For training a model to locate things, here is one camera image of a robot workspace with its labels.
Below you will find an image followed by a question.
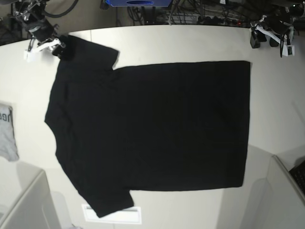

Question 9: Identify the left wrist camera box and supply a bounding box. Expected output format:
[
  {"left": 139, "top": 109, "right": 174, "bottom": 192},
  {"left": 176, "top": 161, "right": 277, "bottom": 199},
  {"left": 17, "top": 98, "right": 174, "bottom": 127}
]
[{"left": 283, "top": 44, "right": 295, "bottom": 57}]

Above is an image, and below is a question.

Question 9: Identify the grey left partition panel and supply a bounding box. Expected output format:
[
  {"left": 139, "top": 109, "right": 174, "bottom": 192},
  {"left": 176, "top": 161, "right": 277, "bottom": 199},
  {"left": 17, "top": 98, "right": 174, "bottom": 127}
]
[{"left": 0, "top": 162, "right": 61, "bottom": 229}]

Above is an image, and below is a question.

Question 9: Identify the blue box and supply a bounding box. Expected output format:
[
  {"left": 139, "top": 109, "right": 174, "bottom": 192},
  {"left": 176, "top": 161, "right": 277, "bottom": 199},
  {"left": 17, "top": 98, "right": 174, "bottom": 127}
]
[{"left": 106, "top": 0, "right": 172, "bottom": 7}]

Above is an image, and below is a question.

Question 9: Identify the grey folded T-shirt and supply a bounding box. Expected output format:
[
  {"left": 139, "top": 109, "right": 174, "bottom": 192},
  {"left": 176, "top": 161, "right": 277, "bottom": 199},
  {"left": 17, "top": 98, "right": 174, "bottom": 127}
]
[{"left": 0, "top": 104, "right": 19, "bottom": 162}]

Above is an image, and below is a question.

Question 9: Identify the black keyboard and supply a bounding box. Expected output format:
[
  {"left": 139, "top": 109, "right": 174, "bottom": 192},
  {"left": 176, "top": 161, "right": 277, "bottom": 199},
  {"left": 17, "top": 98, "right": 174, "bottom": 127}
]
[{"left": 289, "top": 161, "right": 305, "bottom": 194}]

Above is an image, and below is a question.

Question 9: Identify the grey partition panel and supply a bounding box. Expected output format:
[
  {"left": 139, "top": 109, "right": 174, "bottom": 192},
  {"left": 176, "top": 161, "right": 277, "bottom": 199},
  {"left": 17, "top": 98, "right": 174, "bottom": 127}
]
[
  {"left": 249, "top": 156, "right": 305, "bottom": 229},
  {"left": 0, "top": 162, "right": 61, "bottom": 229}
]

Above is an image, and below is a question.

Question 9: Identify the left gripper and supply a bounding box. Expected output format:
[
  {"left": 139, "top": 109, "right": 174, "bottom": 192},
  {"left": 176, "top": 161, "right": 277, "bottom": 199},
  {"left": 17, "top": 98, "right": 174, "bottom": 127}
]
[{"left": 250, "top": 6, "right": 300, "bottom": 49}]

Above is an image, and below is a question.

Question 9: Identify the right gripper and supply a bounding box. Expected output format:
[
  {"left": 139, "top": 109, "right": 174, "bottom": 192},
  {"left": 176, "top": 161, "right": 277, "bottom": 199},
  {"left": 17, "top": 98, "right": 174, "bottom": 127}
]
[{"left": 14, "top": 9, "right": 65, "bottom": 57}]

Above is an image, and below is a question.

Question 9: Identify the grey right partition panel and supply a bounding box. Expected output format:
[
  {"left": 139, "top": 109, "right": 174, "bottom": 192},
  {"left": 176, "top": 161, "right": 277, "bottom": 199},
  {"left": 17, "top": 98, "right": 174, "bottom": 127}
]
[{"left": 249, "top": 156, "right": 305, "bottom": 229}]

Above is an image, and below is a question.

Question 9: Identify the black T-shirt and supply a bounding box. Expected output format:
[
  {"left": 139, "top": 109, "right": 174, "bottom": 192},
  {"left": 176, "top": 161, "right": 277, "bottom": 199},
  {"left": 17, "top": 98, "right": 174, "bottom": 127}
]
[{"left": 45, "top": 36, "right": 251, "bottom": 218}]

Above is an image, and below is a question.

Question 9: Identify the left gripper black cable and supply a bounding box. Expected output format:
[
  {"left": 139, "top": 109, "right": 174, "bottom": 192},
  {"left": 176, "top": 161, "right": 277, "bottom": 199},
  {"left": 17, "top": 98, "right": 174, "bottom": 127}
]
[{"left": 279, "top": 33, "right": 286, "bottom": 58}]

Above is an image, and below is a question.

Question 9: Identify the white label on table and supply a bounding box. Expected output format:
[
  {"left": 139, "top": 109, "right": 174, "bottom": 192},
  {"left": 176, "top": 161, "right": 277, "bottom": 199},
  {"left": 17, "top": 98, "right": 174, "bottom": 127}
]
[{"left": 81, "top": 204, "right": 142, "bottom": 225}]

